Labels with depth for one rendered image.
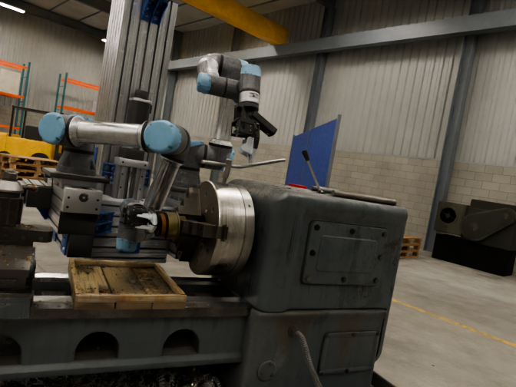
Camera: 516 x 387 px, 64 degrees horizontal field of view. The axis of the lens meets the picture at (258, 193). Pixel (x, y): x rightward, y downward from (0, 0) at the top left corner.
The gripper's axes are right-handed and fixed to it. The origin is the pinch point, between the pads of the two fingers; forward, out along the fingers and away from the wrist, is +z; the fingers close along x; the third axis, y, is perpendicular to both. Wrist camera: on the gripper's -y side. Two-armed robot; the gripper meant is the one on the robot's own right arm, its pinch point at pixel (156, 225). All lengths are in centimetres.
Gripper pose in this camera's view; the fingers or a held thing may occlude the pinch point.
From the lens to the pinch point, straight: 131.4
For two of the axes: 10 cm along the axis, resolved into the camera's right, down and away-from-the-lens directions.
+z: 4.5, 1.2, -8.8
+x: 1.7, -9.8, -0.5
